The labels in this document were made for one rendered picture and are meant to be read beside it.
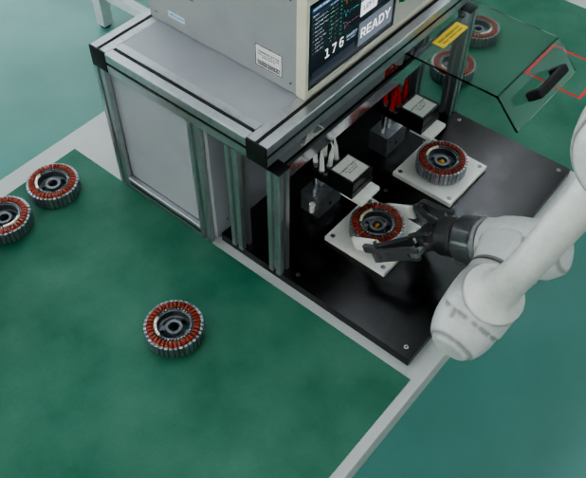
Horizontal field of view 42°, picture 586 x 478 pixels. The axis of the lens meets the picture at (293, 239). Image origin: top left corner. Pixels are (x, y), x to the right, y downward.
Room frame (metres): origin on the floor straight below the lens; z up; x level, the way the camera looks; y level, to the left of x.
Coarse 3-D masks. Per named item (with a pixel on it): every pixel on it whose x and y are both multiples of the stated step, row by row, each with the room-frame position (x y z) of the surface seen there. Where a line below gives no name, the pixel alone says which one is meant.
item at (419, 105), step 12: (420, 96) 1.28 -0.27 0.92; (372, 108) 1.28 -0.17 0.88; (384, 108) 1.26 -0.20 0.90; (396, 108) 1.26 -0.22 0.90; (408, 108) 1.24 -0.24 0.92; (420, 108) 1.24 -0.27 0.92; (432, 108) 1.24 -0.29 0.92; (384, 120) 1.27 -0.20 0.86; (396, 120) 1.24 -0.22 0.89; (408, 120) 1.23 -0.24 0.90; (420, 120) 1.21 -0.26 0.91; (432, 120) 1.23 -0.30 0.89; (420, 132) 1.20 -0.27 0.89; (432, 132) 1.21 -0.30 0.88
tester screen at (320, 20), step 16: (336, 0) 1.09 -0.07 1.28; (352, 0) 1.12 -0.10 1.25; (384, 0) 1.20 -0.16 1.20; (320, 16) 1.06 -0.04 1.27; (336, 16) 1.09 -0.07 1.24; (352, 16) 1.13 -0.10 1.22; (368, 16) 1.17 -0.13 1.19; (320, 32) 1.06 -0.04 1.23; (336, 32) 1.09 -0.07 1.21; (352, 32) 1.13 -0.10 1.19; (320, 48) 1.06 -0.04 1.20; (320, 64) 1.06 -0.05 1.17; (336, 64) 1.10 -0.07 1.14
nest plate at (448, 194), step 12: (468, 156) 1.24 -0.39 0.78; (396, 168) 1.20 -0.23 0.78; (408, 168) 1.20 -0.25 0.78; (468, 168) 1.20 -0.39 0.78; (480, 168) 1.20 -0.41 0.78; (408, 180) 1.16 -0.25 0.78; (420, 180) 1.16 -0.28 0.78; (468, 180) 1.16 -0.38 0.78; (432, 192) 1.13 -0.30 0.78; (444, 192) 1.13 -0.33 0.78; (456, 192) 1.13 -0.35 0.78; (444, 204) 1.10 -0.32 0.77
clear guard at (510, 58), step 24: (480, 24) 1.33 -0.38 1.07; (504, 24) 1.33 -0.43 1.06; (432, 48) 1.25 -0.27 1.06; (456, 48) 1.25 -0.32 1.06; (480, 48) 1.25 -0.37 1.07; (504, 48) 1.25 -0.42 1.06; (528, 48) 1.25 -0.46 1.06; (552, 48) 1.26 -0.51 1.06; (456, 72) 1.17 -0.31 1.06; (480, 72) 1.18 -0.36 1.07; (504, 72) 1.18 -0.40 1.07; (528, 72) 1.18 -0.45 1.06; (504, 96) 1.11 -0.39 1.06; (552, 96) 1.18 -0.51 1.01; (528, 120) 1.10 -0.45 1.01
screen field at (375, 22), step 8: (392, 0) 1.22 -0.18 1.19; (384, 8) 1.20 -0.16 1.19; (392, 8) 1.22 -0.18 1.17; (376, 16) 1.19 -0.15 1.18; (384, 16) 1.21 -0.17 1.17; (360, 24) 1.15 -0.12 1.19; (368, 24) 1.17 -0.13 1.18; (376, 24) 1.19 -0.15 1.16; (384, 24) 1.21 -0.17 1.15; (360, 32) 1.15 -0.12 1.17; (368, 32) 1.17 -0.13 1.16; (360, 40) 1.15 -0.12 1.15
